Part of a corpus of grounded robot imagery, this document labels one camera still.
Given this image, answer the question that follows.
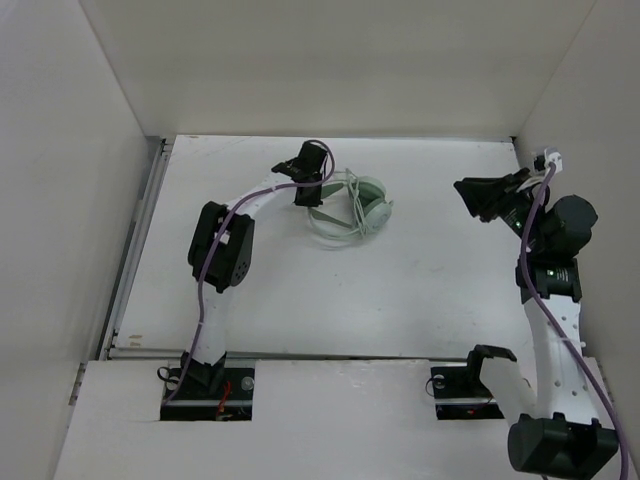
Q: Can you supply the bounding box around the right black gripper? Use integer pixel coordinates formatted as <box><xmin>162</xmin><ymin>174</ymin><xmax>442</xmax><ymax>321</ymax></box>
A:
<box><xmin>454</xmin><ymin>166</ymin><xmax>548</xmax><ymax>252</ymax></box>

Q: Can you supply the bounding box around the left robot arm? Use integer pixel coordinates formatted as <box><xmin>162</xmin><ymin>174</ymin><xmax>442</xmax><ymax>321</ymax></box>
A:
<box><xmin>178</xmin><ymin>139</ymin><xmax>336</xmax><ymax>397</ymax></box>

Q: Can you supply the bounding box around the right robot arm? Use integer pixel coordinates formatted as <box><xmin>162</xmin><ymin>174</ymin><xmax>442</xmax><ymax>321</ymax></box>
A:
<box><xmin>454</xmin><ymin>169</ymin><xmax>622</xmax><ymax>479</ymax></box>

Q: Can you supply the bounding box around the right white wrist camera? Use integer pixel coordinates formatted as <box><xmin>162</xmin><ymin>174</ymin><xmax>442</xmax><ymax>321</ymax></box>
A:
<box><xmin>533</xmin><ymin>147</ymin><xmax>563</xmax><ymax>175</ymax></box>

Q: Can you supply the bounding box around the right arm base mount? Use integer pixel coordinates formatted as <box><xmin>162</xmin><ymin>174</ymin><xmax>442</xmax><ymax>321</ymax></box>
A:
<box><xmin>425</xmin><ymin>363</ymin><xmax>504</xmax><ymax>421</ymax></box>

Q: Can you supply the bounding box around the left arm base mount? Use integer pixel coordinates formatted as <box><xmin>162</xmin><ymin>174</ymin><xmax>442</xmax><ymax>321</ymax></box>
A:
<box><xmin>159</xmin><ymin>367</ymin><xmax>255</xmax><ymax>422</ymax></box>

